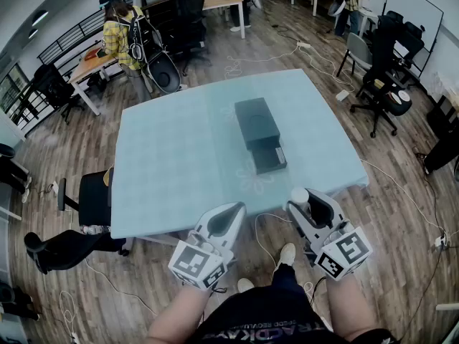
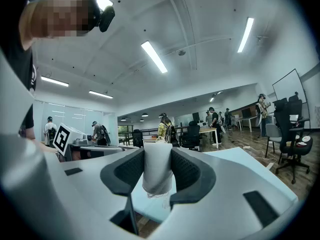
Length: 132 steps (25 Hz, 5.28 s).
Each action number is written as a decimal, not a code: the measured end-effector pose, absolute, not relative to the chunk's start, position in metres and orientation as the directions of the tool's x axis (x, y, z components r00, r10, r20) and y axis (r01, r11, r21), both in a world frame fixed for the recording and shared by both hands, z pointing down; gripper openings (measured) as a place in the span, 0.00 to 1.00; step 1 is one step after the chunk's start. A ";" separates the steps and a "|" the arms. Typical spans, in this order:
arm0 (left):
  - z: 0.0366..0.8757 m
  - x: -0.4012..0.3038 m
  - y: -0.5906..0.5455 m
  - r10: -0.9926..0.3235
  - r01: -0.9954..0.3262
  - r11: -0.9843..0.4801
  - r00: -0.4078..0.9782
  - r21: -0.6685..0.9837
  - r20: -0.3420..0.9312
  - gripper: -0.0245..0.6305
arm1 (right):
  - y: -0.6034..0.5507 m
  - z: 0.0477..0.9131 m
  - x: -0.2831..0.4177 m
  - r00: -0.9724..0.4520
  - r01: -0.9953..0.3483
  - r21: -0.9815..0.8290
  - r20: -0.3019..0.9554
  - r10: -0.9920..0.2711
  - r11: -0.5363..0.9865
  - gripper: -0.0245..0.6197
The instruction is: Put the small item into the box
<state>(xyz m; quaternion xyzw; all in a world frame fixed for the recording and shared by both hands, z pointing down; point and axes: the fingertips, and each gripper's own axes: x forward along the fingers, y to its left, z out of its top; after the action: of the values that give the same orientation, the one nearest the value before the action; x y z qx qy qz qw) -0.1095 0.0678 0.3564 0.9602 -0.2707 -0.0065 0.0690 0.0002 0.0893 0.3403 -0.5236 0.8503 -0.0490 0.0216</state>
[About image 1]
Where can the dark window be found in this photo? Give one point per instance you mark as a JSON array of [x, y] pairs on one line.
[[14, 88]]

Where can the person's dark trousers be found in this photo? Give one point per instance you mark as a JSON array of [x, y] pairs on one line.
[[287, 278]]

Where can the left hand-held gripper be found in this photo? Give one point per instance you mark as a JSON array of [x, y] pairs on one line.
[[193, 263]]

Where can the person's left white shoe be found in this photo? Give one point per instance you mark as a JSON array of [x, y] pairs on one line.
[[245, 285]]

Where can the white power strip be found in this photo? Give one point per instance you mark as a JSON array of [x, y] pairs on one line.
[[75, 338], [441, 241], [55, 187], [303, 44]]

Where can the small white object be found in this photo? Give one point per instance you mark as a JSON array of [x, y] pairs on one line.
[[299, 195]]

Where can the white power adapter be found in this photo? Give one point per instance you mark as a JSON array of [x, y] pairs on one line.
[[342, 95]]

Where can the person's black printed shirt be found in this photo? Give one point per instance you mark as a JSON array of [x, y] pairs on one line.
[[265, 317]]

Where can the dark grey drawer box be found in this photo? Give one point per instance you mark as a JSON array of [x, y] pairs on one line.
[[256, 120]]

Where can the small beige plastic piece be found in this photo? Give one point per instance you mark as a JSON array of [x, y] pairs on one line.
[[378, 83]]

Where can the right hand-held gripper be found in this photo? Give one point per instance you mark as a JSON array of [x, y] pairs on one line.
[[344, 253]]

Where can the person's white shoe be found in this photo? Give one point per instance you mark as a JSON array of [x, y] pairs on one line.
[[287, 254], [245, 285]]

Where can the grey chair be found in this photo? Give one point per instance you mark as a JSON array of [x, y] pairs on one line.
[[358, 50]]

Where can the black metal railing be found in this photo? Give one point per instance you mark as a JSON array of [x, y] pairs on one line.
[[71, 38]]

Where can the person's right white shoe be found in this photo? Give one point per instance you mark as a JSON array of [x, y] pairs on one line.
[[287, 254]]

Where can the person's right forearm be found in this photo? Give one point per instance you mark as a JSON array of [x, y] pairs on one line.
[[349, 310]]

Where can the black office chair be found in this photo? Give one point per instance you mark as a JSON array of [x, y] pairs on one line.
[[54, 88], [190, 31], [383, 66], [93, 199], [409, 38]]

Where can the clear plastic bottle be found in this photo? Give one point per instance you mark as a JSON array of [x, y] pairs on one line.
[[95, 229]]

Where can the grey backpack shell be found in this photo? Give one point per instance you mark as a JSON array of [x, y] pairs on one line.
[[165, 74]]

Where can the wooden desk white legs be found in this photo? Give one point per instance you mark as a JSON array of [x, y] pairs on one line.
[[91, 65], [222, 0]]

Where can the round white disc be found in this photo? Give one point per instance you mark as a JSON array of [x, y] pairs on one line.
[[401, 96]]

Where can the light blue tablecloth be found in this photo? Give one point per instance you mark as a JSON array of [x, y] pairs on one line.
[[172, 163]]

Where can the person's left forearm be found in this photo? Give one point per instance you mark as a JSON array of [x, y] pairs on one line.
[[175, 317]]

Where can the white backpack shell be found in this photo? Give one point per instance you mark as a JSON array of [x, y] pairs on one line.
[[336, 7]]

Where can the whiteboard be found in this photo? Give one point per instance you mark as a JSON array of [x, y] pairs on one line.
[[412, 9]]

